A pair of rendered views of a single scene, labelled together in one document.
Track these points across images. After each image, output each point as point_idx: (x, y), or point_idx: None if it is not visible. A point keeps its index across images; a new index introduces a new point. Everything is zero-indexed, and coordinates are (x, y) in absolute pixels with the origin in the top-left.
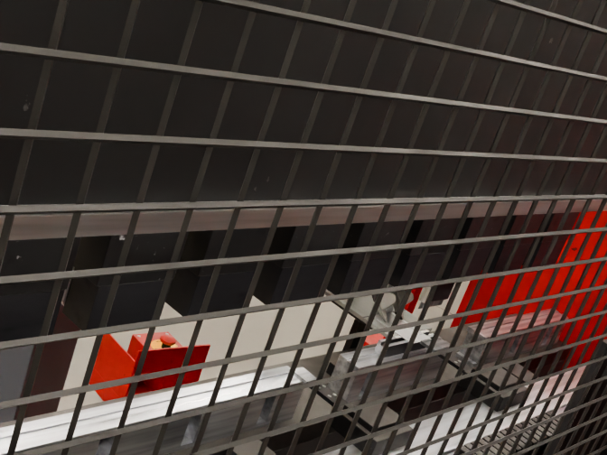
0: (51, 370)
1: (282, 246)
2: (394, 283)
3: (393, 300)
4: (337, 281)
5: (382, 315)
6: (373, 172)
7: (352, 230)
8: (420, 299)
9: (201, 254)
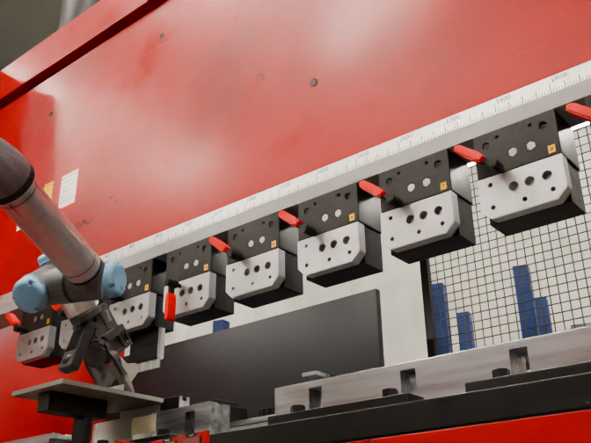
0: None
1: (377, 214)
2: (230, 309)
3: (136, 367)
4: (298, 279)
5: (133, 388)
6: None
7: (297, 231)
8: (158, 356)
9: (469, 185)
